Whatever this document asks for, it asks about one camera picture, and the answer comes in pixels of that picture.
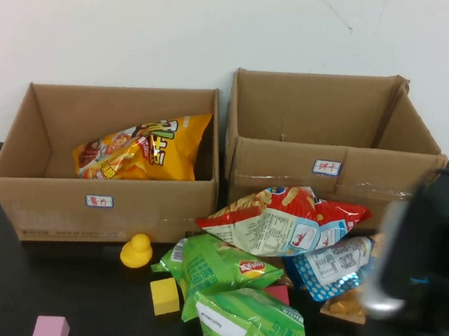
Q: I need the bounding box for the golden brown snack packet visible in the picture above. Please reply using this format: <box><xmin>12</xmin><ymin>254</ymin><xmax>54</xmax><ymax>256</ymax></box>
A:
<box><xmin>318</xmin><ymin>286</ymin><xmax>369</xmax><ymax>325</ymax></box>
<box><xmin>275</xmin><ymin>269</ymin><xmax>297</xmax><ymax>288</ymax></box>

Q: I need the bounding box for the blue chip bag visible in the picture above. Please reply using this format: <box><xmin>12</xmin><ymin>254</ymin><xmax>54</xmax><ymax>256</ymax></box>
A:
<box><xmin>279</xmin><ymin>223</ymin><xmax>384</xmax><ymax>309</ymax></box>

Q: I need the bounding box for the tall cardboard box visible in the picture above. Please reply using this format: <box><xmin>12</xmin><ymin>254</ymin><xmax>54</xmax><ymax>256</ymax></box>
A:
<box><xmin>216</xmin><ymin>56</ymin><xmax>449</xmax><ymax>242</ymax></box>

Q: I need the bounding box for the green Lay's chip bag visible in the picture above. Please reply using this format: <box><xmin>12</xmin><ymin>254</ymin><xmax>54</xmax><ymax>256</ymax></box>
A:
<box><xmin>145</xmin><ymin>227</ymin><xmax>288</xmax><ymax>333</ymax></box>

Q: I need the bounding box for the pink foam cube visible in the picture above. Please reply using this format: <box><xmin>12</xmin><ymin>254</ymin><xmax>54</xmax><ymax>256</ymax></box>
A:
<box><xmin>32</xmin><ymin>313</ymin><xmax>72</xmax><ymax>336</ymax></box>

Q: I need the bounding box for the low cardboard box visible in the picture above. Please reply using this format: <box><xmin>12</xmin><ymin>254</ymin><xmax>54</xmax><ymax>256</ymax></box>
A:
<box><xmin>0</xmin><ymin>64</ymin><xmax>231</xmax><ymax>263</ymax></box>

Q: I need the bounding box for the yellow rubber duck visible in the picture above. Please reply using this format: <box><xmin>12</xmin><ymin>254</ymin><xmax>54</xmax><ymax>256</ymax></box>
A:
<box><xmin>118</xmin><ymin>231</ymin><xmax>156</xmax><ymax>271</ymax></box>

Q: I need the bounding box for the yellow foam cube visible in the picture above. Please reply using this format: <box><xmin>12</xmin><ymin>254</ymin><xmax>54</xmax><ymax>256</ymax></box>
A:
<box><xmin>146</xmin><ymin>275</ymin><xmax>183</xmax><ymax>319</ymax></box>

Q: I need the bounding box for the magenta foam cube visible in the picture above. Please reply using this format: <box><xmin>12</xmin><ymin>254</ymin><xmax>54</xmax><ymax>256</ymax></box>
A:
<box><xmin>261</xmin><ymin>282</ymin><xmax>293</xmax><ymax>306</ymax></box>

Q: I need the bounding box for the red shrimp cracker bag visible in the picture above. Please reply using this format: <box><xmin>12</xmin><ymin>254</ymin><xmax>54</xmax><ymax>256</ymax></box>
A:
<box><xmin>192</xmin><ymin>174</ymin><xmax>376</xmax><ymax>268</ymax></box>

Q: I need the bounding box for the green bag with white label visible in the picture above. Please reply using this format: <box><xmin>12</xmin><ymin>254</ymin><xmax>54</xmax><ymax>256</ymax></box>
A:
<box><xmin>189</xmin><ymin>280</ymin><xmax>324</xmax><ymax>336</ymax></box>

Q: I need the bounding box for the yellow chip bag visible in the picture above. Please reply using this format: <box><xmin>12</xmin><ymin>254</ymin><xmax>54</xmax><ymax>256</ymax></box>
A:
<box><xmin>69</xmin><ymin>98</ymin><xmax>214</xmax><ymax>193</ymax></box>

